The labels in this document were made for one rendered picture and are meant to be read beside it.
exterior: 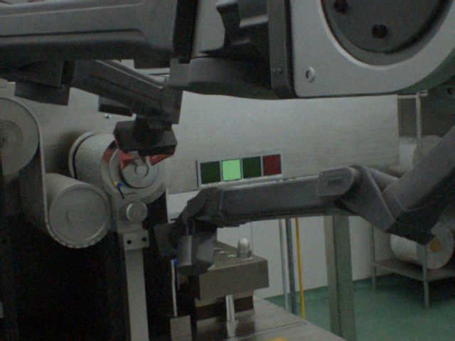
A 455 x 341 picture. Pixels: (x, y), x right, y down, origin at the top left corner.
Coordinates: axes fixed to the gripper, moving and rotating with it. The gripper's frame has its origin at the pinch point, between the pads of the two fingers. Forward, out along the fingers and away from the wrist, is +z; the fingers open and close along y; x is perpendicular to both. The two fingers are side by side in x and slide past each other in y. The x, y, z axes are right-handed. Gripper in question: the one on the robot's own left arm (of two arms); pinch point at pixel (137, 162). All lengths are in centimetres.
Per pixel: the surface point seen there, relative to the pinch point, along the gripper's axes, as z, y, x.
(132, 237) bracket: 7.0, -3.1, -12.3
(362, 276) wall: 283, 242, 78
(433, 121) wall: 220, 305, 153
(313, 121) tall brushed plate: 27, 63, 25
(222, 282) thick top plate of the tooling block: 17.4, 16.3, -20.4
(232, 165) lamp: 32, 38, 17
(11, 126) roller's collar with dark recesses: -6.3, -22.4, 6.3
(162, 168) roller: 3.9, 6.3, 0.6
